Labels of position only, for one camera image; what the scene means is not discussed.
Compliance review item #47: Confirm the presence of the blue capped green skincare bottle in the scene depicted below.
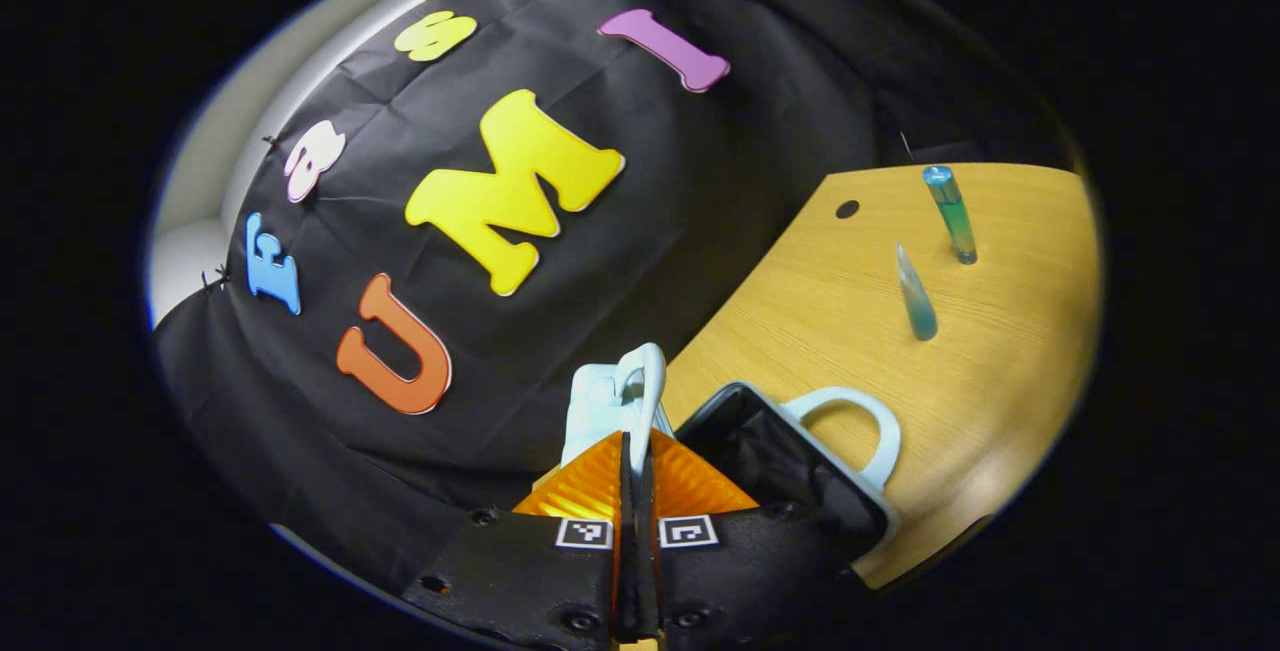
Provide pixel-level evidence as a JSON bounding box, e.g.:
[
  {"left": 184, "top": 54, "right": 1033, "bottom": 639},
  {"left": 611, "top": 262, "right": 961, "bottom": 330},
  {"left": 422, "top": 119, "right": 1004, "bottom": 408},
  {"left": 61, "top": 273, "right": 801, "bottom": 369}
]
[{"left": 922, "top": 165, "right": 979, "bottom": 266}]

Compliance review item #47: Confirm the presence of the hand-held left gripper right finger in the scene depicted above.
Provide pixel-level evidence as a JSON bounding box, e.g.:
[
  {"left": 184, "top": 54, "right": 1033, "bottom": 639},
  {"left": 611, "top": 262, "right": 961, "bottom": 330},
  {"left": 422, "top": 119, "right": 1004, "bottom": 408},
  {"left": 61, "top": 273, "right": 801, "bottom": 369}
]
[{"left": 634, "top": 429, "right": 863, "bottom": 651}]

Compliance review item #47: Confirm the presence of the black backdrop cloth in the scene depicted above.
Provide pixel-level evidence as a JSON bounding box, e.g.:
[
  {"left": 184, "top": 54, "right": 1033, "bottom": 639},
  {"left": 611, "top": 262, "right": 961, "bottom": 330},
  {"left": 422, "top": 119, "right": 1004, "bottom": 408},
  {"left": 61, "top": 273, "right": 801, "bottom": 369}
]
[{"left": 150, "top": 0, "right": 1081, "bottom": 594}]

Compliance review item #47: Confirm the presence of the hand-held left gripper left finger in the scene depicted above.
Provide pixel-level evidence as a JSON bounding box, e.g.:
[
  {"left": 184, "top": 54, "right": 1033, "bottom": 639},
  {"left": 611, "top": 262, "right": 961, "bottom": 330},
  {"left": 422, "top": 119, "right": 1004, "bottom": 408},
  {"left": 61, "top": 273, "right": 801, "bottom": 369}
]
[{"left": 400, "top": 431, "right": 633, "bottom": 650}]

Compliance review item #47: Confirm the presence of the light blue skincare tube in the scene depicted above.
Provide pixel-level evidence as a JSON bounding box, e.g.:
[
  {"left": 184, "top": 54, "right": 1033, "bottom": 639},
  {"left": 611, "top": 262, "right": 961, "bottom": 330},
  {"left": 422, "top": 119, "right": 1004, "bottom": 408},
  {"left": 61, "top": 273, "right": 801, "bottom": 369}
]
[{"left": 895, "top": 243, "right": 939, "bottom": 342}]

